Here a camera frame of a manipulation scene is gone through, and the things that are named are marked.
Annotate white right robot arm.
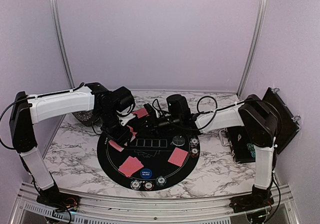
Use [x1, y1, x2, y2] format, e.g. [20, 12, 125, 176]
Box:
[143, 94, 282, 208]

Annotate red playing card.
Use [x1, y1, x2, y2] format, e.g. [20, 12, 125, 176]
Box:
[132, 107, 149, 119]
[118, 156, 139, 173]
[118, 157, 144, 177]
[168, 147, 189, 167]
[127, 125, 137, 142]

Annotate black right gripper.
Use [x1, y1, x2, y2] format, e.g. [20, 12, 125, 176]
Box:
[133, 112, 182, 138]

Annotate black floral patterned pouch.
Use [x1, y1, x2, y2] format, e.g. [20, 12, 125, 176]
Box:
[72, 110, 97, 127]

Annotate blue small blind button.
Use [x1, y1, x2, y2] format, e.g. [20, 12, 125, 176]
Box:
[140, 168, 153, 180]

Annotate round black poker mat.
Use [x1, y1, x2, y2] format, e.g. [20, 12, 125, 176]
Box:
[96, 109, 201, 191]

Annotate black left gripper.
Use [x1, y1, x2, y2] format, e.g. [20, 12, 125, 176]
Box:
[97, 108, 133, 149]

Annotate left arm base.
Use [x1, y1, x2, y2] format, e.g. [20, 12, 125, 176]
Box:
[36, 185, 80, 212]

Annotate red playing card deck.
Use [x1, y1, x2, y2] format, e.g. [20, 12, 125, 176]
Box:
[108, 140, 124, 152]

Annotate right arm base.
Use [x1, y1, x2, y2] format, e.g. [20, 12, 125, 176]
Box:
[229, 191, 275, 213]

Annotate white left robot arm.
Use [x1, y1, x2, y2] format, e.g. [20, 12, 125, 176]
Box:
[9, 82, 136, 207]

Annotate black poker chip case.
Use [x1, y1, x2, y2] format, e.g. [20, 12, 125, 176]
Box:
[225, 87, 301, 163]

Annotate black dealer button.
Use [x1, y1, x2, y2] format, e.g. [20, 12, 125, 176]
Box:
[172, 135, 186, 147]

